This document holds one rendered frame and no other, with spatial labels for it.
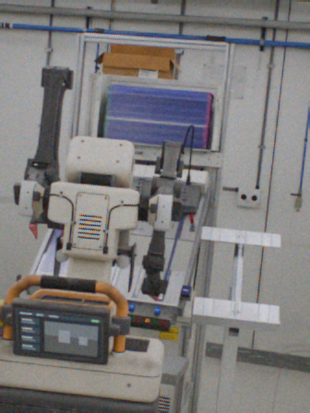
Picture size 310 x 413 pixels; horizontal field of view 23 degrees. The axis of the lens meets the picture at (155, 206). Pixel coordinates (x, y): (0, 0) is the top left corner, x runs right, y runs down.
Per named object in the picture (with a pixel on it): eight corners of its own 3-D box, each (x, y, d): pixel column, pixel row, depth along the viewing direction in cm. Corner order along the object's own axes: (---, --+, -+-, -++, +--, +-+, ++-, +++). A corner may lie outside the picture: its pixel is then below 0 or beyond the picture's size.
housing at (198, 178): (206, 204, 361) (205, 182, 351) (108, 193, 371) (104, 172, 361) (208, 192, 366) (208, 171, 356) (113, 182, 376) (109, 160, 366)
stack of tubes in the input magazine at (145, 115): (206, 149, 352) (211, 91, 350) (101, 139, 362) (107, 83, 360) (209, 149, 364) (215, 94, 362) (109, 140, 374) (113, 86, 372)
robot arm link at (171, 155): (160, 133, 288) (186, 136, 288) (156, 165, 295) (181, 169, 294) (151, 182, 249) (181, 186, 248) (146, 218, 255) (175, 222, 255)
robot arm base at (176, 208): (145, 198, 240) (182, 202, 239) (148, 182, 246) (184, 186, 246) (144, 218, 246) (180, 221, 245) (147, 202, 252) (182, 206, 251)
